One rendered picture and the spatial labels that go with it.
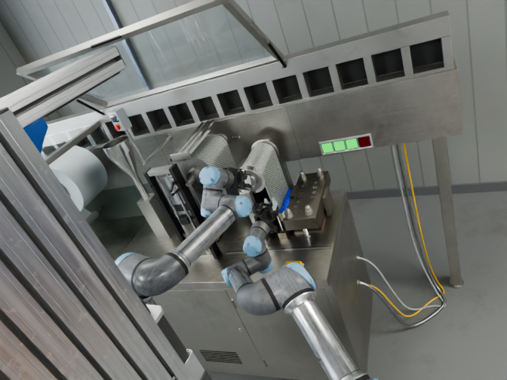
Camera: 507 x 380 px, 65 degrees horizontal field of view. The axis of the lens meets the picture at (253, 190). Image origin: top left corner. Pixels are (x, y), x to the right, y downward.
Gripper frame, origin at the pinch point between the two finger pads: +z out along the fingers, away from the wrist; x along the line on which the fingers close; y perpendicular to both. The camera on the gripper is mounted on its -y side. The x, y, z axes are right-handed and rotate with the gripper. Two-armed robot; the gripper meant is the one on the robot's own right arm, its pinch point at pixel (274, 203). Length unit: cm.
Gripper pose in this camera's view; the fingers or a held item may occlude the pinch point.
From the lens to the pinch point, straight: 190.5
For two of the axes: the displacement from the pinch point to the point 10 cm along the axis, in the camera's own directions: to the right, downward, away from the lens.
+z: 2.9, -5.7, 7.7
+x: -9.0, 1.1, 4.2
